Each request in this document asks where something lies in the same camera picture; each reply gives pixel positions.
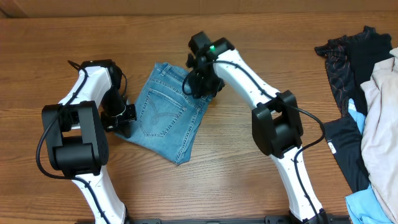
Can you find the light blue shirt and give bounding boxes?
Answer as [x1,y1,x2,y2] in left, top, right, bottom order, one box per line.
[345,98,392,224]

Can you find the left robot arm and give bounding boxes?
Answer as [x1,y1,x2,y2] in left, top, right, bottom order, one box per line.
[36,59,136,223]

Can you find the pale pink garment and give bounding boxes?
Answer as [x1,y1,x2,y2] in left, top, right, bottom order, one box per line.
[361,48,397,223]

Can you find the dark navy garment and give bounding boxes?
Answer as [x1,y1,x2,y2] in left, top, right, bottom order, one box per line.
[324,116,369,193]

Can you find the light blue denim jeans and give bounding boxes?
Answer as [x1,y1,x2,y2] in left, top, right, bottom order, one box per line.
[117,62,213,165]

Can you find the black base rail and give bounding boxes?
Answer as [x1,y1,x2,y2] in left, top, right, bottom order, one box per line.
[124,214,351,224]

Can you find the black patterned garment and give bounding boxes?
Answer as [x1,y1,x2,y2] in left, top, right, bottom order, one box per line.
[315,26,392,116]

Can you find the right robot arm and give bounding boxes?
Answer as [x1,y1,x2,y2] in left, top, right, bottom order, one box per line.
[182,32,329,223]

